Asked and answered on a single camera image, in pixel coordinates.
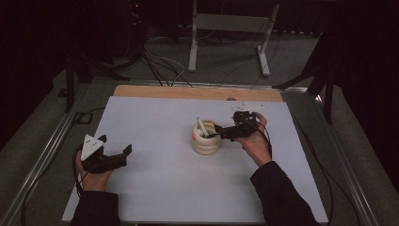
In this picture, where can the dark metal stand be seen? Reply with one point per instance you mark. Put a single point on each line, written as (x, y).
(327, 94)
(70, 81)

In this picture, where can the cream ringed pen holder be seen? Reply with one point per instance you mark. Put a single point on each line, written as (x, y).
(205, 146)

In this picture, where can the person's left hand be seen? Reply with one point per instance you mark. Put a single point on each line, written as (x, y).
(94, 180)

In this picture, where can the white table mat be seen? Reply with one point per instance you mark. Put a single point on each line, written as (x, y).
(163, 188)

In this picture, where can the person's right hand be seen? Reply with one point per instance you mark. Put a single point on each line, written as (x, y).
(255, 147)

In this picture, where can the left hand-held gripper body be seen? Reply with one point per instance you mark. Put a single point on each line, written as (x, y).
(100, 160)

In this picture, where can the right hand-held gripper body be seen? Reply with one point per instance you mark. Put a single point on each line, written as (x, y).
(241, 125)

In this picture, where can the aluminium rail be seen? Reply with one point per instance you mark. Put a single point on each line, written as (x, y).
(40, 160)
(351, 182)

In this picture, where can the white metal stand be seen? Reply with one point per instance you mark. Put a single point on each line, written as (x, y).
(230, 23)

